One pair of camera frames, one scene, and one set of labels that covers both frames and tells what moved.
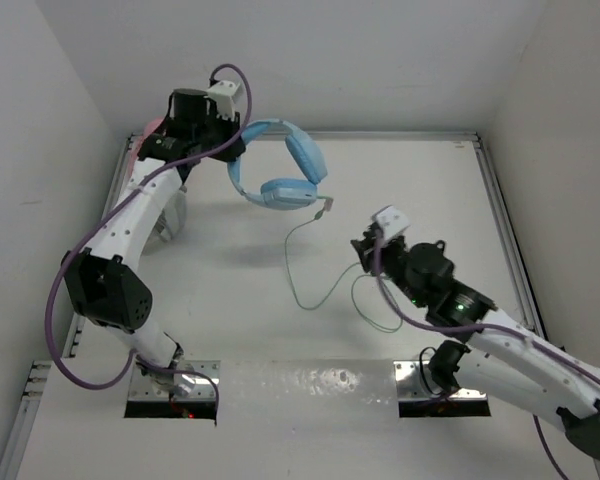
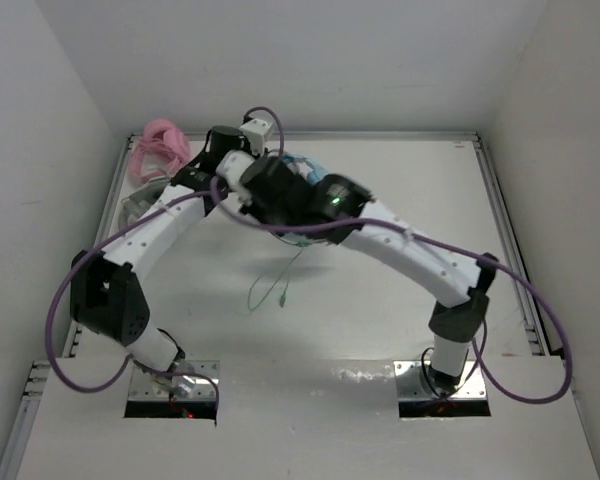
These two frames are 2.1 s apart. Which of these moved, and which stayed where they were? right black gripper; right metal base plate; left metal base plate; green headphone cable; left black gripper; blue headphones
Moved: green headphone cable; right black gripper; left black gripper; blue headphones
Stayed: right metal base plate; left metal base plate
